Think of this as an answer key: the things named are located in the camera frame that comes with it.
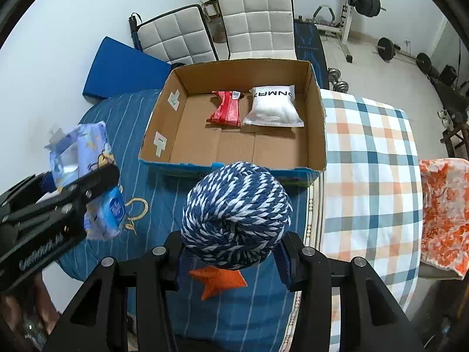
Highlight orange white floral towel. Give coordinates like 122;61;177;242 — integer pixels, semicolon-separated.
418;158;469;281

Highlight small barbell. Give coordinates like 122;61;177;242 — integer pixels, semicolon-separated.
377;37;433;74

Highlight blue striped bed sheet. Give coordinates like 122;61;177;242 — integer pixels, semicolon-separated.
59;88;330;352

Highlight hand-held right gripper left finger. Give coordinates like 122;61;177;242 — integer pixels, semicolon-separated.
43;233;188;352

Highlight white pillow packet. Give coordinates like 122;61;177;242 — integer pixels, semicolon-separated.
242;86;305;128

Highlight cardboard box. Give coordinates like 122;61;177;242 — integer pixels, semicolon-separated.
138;59;327;187

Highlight orange star toy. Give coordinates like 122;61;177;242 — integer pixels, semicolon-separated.
188;266;248;300

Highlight blue foam mat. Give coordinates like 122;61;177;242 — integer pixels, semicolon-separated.
82;36;173;103

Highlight plaid blanket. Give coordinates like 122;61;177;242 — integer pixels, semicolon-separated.
317;89;424;352

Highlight white quilted chair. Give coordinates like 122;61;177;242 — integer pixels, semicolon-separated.
137;4;219;67
216;0;297;61

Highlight blue tissue packet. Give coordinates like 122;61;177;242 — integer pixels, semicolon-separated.
43;122;127;242

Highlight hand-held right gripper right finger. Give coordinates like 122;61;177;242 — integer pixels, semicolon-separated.
276;232;427;352

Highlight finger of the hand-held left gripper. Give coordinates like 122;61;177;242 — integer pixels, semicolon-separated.
0;164;121;250

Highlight red snack packet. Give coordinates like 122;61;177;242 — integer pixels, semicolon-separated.
206;90;245;128

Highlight weight bench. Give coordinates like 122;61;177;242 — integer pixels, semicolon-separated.
293;4;354;92

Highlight blue white rope ball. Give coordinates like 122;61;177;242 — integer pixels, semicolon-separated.
181;161;294;270

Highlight dumbbell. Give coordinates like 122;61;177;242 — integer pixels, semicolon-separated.
327;67;351;94

